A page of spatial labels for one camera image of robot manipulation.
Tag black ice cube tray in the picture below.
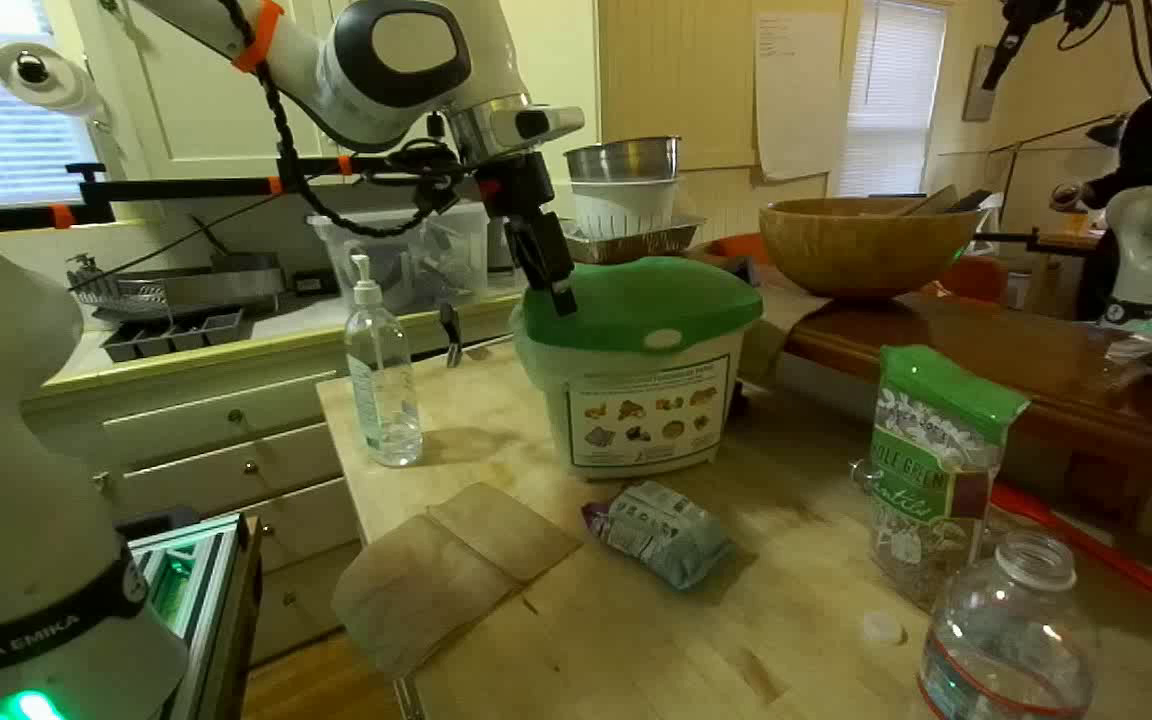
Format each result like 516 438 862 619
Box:
103 309 253 363

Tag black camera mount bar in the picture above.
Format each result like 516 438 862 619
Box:
0 148 465 231

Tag clear pump sanitizer bottle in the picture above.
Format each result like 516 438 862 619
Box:
343 253 426 468

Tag clear plastic water bottle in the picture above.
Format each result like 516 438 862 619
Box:
918 532 1102 720

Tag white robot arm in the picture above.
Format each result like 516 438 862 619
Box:
135 0 584 317

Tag white compost bin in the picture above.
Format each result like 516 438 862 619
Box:
512 328 739 480

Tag green grain bag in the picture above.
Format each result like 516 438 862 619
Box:
854 345 1028 607

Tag white kitchen cabinet drawers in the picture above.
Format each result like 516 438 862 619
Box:
22 311 528 669

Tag wooden bowl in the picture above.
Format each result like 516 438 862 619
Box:
761 200 979 299

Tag clear plastic storage container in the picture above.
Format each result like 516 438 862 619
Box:
308 204 489 311

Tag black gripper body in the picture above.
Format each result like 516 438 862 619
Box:
471 151 551 243

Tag white bottle cap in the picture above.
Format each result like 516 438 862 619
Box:
862 610 909 642

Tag white paper sheets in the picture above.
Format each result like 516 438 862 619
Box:
758 9 845 180

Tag white measuring container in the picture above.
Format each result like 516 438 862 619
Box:
563 180 701 263

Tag paper towel roll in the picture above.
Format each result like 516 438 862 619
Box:
0 41 103 124

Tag green bin lid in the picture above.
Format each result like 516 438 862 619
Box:
520 256 765 354

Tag stainless steel bowl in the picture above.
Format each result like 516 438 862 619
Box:
563 135 679 180

